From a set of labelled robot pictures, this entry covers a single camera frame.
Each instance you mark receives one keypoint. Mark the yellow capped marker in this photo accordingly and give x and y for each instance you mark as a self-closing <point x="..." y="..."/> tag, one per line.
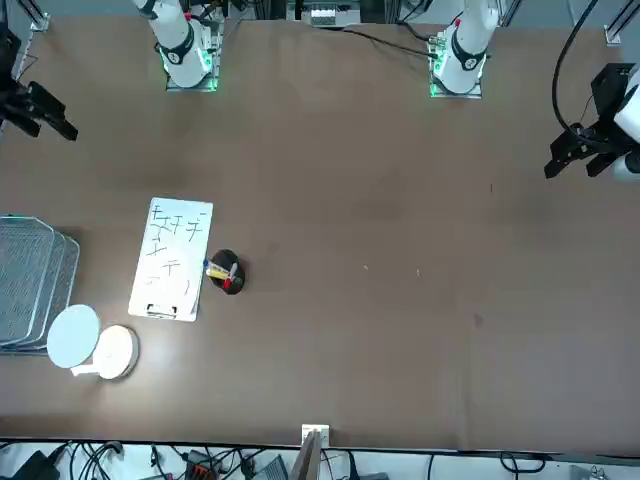
<point x="218" y="274"/>

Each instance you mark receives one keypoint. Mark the white table edge bracket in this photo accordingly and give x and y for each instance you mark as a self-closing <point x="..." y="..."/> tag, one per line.
<point x="324" y="431"/>

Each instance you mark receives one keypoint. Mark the aluminium corner bracket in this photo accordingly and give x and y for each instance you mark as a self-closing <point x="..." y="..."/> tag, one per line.
<point x="39" y="21"/>
<point x="613" y="34"/>

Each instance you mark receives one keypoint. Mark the white desk lamp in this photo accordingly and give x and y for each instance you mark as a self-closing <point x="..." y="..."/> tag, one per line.
<point x="72" y="335"/>

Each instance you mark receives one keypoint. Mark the white A4 paper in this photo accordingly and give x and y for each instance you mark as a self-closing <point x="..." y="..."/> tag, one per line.
<point x="175" y="250"/>

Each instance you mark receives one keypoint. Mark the power strip with red switches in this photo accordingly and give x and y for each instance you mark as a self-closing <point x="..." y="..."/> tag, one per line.
<point x="201" y="467"/>

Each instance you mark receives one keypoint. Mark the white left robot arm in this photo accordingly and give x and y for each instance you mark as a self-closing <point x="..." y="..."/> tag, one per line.
<point x="467" y="50"/>

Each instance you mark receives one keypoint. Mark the black pen holder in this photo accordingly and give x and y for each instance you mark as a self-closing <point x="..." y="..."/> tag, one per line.
<point x="239" y="286"/>

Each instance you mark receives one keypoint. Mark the red capped marker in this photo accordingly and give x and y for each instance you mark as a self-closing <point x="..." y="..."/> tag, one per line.
<point x="226" y="285"/>

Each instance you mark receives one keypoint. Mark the black metal clipboard clip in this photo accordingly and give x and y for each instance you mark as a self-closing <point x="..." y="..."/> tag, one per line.
<point x="162" y="311"/>

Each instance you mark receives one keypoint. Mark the white clipboard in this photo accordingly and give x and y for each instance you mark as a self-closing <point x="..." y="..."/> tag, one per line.
<point x="137" y="315"/>

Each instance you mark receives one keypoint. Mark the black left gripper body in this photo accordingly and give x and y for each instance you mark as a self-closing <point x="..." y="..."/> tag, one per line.
<point x="612" y="90"/>

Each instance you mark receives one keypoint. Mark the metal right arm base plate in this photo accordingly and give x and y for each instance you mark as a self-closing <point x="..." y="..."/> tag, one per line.
<point x="172" y="89"/>

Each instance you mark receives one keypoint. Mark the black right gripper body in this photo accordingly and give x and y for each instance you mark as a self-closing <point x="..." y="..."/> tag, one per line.
<point x="7" y="55"/>

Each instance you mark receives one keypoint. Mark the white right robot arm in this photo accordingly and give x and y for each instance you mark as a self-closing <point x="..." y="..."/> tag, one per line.
<point x="180" y="50"/>

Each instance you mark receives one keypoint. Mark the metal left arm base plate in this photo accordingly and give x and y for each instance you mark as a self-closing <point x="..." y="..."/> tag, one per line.
<point x="475" y="94"/>

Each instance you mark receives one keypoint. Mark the grey mesh tray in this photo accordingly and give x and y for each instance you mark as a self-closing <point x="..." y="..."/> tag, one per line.
<point x="62" y="260"/>
<point x="74" y="270"/>
<point x="25" y="270"/>

